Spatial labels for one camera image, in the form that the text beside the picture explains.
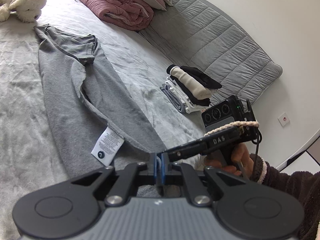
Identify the beige braided cord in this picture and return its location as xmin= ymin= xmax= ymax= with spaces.
xmin=204 ymin=121 xmax=260 ymax=137

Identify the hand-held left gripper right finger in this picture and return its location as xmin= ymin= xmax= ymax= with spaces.
xmin=160 ymin=152 xmax=248 ymax=207

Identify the bed with grey sheet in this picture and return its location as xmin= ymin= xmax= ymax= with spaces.
xmin=0 ymin=0 xmax=225 ymax=230

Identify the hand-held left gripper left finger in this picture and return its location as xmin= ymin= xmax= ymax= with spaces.
xmin=71 ymin=152 xmax=160 ymax=207

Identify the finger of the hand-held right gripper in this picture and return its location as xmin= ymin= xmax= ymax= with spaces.
xmin=160 ymin=139 xmax=208 ymax=162

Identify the stack of folded clothes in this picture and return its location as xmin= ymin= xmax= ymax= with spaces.
xmin=165 ymin=80 xmax=208 ymax=113

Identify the white wall socket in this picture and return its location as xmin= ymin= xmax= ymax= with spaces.
xmin=278 ymin=112 xmax=292 ymax=128

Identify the person's right hand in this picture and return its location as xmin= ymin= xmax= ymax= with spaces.
xmin=204 ymin=144 xmax=254 ymax=182

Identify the person's right forearm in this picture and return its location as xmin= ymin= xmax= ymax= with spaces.
xmin=249 ymin=154 xmax=320 ymax=240

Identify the pink rolled quilt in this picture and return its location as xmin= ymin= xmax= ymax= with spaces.
xmin=77 ymin=0 xmax=154 ymax=31

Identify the white plush dog toy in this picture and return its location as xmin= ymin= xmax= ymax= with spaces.
xmin=0 ymin=0 xmax=47 ymax=23

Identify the grey folded garment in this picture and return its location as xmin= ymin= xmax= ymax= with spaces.
xmin=160 ymin=84 xmax=187 ymax=113

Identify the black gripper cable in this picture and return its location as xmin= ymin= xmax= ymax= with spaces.
xmin=251 ymin=130 xmax=263 ymax=180

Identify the grey t-shirt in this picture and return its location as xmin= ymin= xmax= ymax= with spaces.
xmin=33 ymin=24 xmax=180 ymax=198

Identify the grey quilted headboard cover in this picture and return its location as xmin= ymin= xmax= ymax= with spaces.
xmin=137 ymin=0 xmax=283 ymax=105

